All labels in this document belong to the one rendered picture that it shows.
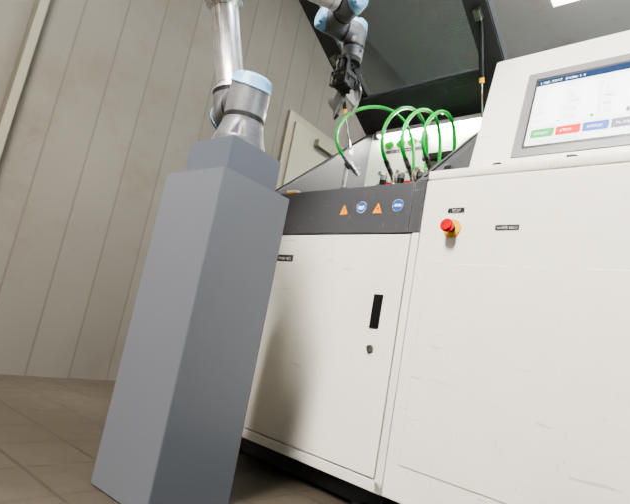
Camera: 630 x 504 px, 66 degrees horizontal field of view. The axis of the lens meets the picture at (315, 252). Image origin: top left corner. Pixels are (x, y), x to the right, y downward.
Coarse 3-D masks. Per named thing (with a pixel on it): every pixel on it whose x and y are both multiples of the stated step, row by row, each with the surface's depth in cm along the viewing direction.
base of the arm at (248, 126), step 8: (224, 112) 134; (232, 112) 131; (240, 112) 131; (248, 112) 131; (224, 120) 132; (232, 120) 130; (240, 120) 130; (248, 120) 131; (256, 120) 132; (224, 128) 129; (232, 128) 129; (240, 128) 130; (248, 128) 130; (256, 128) 132; (216, 136) 130; (224, 136) 128; (240, 136) 128; (248, 136) 129; (256, 136) 131; (256, 144) 130
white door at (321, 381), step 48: (288, 240) 175; (336, 240) 160; (384, 240) 148; (288, 288) 169; (336, 288) 155; (384, 288) 143; (288, 336) 163; (336, 336) 150; (384, 336) 139; (288, 384) 158; (336, 384) 146; (384, 384) 135; (288, 432) 153; (336, 432) 141
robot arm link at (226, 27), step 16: (208, 0) 148; (224, 0) 147; (240, 0) 150; (224, 16) 147; (224, 32) 146; (240, 32) 151; (224, 48) 146; (240, 48) 149; (224, 64) 146; (240, 64) 148; (224, 80) 146
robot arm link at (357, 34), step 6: (354, 18) 171; (360, 18) 170; (354, 24) 169; (360, 24) 170; (366, 24) 172; (354, 30) 169; (360, 30) 170; (366, 30) 172; (348, 36) 169; (354, 36) 169; (360, 36) 170; (366, 36) 173; (348, 42) 169; (354, 42) 169; (360, 42) 169
